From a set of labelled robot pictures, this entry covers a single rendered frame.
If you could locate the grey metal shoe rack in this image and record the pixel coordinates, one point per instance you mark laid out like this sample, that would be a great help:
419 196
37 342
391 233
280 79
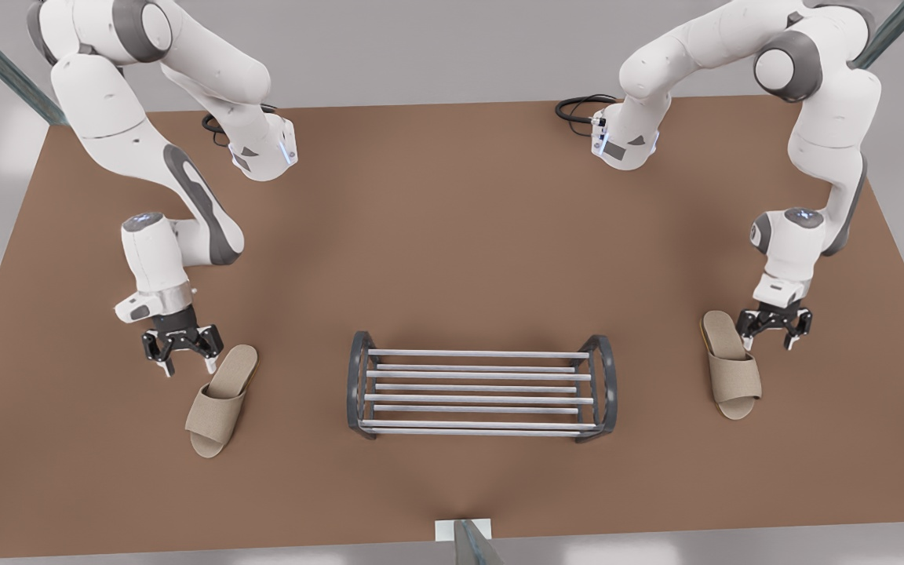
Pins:
479 396

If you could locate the silver frame post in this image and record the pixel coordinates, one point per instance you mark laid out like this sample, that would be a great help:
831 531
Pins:
5 71
474 545
891 31

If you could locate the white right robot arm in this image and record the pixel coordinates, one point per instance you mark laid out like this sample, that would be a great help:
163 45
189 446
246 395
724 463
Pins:
107 118

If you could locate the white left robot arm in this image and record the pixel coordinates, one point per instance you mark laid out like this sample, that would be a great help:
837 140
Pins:
829 118

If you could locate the white post foot plate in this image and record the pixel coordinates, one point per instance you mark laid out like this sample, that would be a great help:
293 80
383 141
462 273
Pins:
442 530

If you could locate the beige fabric slipper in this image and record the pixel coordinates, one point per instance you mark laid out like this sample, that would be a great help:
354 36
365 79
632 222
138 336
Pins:
730 369
220 404

